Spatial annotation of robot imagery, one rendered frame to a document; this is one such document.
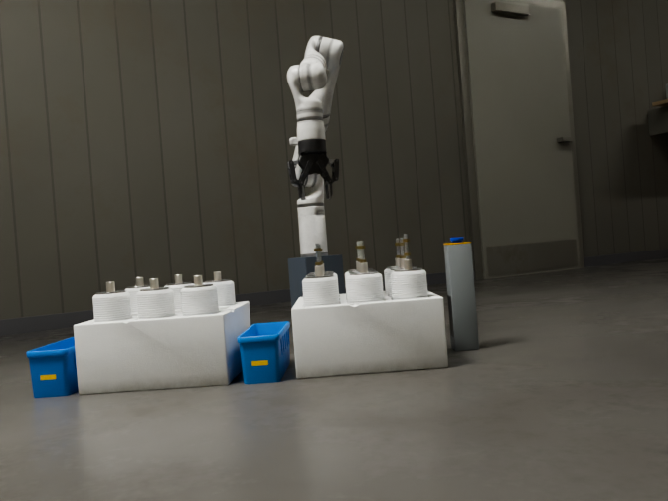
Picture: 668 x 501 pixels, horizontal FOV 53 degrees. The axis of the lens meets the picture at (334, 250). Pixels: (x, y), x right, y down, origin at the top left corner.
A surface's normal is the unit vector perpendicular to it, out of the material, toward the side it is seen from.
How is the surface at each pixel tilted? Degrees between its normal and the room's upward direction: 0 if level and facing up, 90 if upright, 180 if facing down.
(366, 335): 90
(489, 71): 90
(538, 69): 90
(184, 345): 90
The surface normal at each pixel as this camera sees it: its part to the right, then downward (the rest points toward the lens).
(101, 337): -0.04, 0.01
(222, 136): 0.48, -0.03
